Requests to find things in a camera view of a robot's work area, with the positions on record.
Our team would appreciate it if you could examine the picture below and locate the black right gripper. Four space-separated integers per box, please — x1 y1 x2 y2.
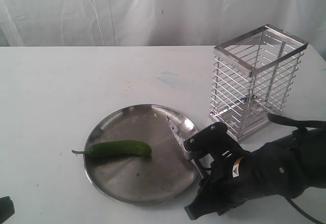
184 155 257 220

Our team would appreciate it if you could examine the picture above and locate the black handled kitchen knife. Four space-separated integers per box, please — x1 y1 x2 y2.
166 116 208 180

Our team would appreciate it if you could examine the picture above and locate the green chili pepper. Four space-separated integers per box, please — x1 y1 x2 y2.
71 140 152 158

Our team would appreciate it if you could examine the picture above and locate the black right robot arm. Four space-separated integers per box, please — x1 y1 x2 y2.
185 128 325 220

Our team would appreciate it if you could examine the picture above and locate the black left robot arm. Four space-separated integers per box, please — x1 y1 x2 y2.
0 196 15 223

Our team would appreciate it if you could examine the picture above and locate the round steel plate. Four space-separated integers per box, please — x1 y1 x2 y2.
84 104 198 205

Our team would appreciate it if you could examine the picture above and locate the white backdrop curtain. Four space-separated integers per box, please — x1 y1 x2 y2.
1 0 325 49

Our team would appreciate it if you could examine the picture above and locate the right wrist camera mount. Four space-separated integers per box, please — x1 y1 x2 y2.
182 122 245 160

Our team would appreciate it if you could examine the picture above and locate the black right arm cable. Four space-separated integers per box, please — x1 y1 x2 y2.
267 113 326 133

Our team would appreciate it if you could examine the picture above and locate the chrome wire utensil holder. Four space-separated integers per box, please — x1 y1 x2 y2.
209 24 308 142

